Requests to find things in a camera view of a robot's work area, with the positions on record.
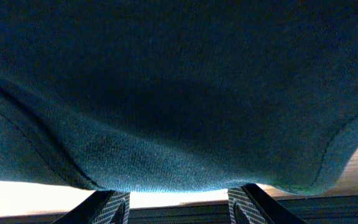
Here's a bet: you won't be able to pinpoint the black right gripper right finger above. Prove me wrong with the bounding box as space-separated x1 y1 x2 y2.
227 184 306 224

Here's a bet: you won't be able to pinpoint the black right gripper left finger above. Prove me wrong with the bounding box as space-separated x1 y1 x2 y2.
52 190 131 224

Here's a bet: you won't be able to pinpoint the dark navy leggings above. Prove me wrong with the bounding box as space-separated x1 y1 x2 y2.
0 1 358 195

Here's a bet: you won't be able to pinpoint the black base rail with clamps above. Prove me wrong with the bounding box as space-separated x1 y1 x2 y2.
0 195 358 224

